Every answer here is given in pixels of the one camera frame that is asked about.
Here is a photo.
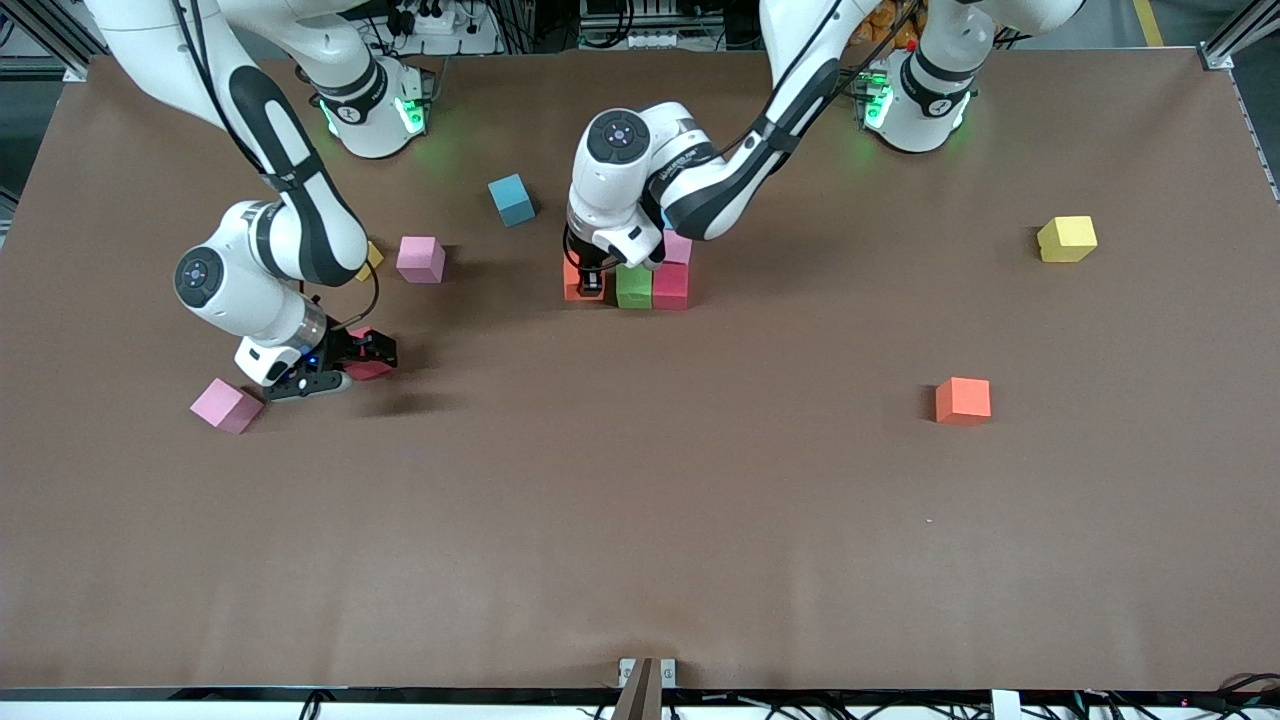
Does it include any red foam cube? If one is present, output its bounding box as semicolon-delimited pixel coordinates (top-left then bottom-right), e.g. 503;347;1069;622
344;327;397;382
652;262;691;311

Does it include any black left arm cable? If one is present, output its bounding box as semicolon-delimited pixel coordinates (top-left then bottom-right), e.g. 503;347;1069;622
700;0;926;166

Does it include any dark equipment rack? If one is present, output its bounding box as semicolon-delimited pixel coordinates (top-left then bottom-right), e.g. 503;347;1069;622
505;0;771;53

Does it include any table cover sheet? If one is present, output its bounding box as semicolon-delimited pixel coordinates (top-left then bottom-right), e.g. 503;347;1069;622
0;48;1280;693

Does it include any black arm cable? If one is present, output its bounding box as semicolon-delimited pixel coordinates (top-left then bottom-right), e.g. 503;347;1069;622
700;0;926;166
170;0;382;331

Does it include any aluminium frame profile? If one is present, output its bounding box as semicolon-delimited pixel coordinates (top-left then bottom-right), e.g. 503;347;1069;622
0;0;101;83
1197;0;1280;201

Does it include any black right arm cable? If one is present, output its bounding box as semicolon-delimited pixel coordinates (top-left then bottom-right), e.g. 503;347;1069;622
170;0;382;331

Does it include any large white power strip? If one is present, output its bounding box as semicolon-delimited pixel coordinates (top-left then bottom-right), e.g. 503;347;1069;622
375;0;501;57

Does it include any black right camera mount plate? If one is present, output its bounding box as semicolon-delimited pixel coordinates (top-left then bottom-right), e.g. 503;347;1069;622
265;370;352;402

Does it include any orange foam cube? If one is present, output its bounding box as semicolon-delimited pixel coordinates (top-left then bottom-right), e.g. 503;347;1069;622
563;255;607;303
936;377;992;427

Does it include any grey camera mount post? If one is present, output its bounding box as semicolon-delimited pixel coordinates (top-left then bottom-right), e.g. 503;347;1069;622
612;657;678;720

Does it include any cyan foam cube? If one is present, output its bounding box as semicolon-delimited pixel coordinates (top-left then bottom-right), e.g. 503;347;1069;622
488;174;537;228

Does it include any orange packets pile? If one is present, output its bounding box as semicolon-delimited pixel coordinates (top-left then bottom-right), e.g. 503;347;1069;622
850;0;921;51

